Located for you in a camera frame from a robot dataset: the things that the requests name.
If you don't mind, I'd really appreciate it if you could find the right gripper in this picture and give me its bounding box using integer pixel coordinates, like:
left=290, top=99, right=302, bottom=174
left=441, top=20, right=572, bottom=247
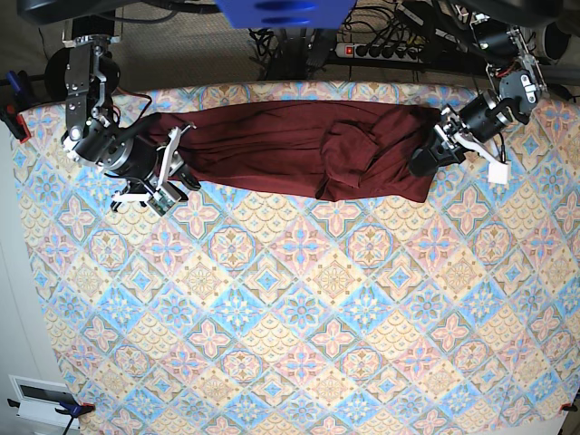
left=63, top=112, right=201, bottom=190

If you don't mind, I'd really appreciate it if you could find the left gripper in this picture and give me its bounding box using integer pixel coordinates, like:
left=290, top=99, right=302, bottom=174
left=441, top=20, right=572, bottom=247
left=409, top=91, right=515, bottom=177

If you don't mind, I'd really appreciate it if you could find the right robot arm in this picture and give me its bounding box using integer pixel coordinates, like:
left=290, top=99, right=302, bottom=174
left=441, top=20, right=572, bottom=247
left=63, top=34, right=200, bottom=194

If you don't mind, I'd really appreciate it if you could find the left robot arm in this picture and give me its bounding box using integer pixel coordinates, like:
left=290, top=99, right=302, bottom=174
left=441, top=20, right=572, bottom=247
left=409, top=14, right=546, bottom=185

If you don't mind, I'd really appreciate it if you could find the white power strip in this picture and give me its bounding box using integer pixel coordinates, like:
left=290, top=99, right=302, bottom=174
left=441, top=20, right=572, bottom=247
left=334, top=43, right=421, bottom=63

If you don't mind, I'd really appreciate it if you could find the patterned tablecloth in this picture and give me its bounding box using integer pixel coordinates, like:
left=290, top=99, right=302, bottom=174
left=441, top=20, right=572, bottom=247
left=11, top=101, right=579, bottom=434

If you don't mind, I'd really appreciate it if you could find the round speaker top right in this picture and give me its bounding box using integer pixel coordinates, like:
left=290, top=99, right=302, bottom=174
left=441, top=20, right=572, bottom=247
left=534, top=23, right=571, bottom=64

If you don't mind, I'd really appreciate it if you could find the orange black clamp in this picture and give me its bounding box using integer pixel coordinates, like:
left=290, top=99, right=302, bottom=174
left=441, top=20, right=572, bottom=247
left=0, top=105, right=31, bottom=143

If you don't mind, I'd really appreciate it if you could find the blue clamp lower left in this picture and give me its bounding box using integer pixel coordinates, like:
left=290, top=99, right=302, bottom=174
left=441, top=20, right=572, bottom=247
left=6, top=399, right=95, bottom=434

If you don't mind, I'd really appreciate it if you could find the orange clamp lower right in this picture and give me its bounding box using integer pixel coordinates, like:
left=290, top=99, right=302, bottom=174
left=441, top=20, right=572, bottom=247
left=560, top=403, right=578, bottom=412

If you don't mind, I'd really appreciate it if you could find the tangle of black cables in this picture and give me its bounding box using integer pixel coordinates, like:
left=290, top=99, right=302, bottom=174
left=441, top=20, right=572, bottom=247
left=246, top=26, right=336, bottom=82

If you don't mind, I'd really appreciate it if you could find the blue plastic mount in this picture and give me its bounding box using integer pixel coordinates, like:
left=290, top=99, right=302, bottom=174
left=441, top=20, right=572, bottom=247
left=215, top=0, right=356, bottom=30

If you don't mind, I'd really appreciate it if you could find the blue handled clamp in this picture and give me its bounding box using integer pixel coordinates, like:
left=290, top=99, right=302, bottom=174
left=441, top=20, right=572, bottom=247
left=5, top=70, right=33, bottom=98

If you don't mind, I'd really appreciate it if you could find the white wall box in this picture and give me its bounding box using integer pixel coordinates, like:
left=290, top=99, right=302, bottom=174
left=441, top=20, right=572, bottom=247
left=9, top=374, right=75, bottom=429

